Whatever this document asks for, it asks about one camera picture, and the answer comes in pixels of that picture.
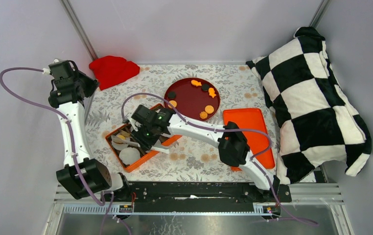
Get orange cookie tin box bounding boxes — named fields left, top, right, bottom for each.
left=104, top=103, right=184, bottom=173

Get dark red round plate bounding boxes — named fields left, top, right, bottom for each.
left=164, top=77, right=221, bottom=121

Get metal serving tongs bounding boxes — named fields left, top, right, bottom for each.
left=111, top=136, right=170, bottom=154

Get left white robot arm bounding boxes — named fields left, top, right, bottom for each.
left=48, top=59, right=131, bottom=201

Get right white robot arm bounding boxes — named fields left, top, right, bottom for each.
left=127, top=105, right=280, bottom=202

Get black sandwich cookie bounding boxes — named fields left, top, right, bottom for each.
left=201, top=84, right=210, bottom=92
left=167, top=91, right=177, bottom=100

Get white paper cupcake liner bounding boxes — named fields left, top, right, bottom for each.
left=118, top=147, right=140, bottom=165
left=111, top=131, right=130, bottom=151

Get red knit beanie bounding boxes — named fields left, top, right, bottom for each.
left=89, top=55, right=140, bottom=91

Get swirl meringue cookie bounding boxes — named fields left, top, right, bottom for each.
left=199, top=111, right=208, bottom=119

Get orange tin lid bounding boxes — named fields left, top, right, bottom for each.
left=223, top=108, right=275, bottom=170

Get black white checkered blanket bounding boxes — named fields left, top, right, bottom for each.
left=246, top=27, right=372, bottom=185

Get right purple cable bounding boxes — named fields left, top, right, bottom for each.
left=121, top=93, right=320, bottom=227

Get purple cable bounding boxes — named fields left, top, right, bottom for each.
left=0, top=67, right=132, bottom=235
left=121, top=93, right=320, bottom=227

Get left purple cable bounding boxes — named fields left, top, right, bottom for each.
left=0, top=67, right=132, bottom=235

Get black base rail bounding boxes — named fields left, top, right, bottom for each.
left=114, top=181, right=292, bottom=212

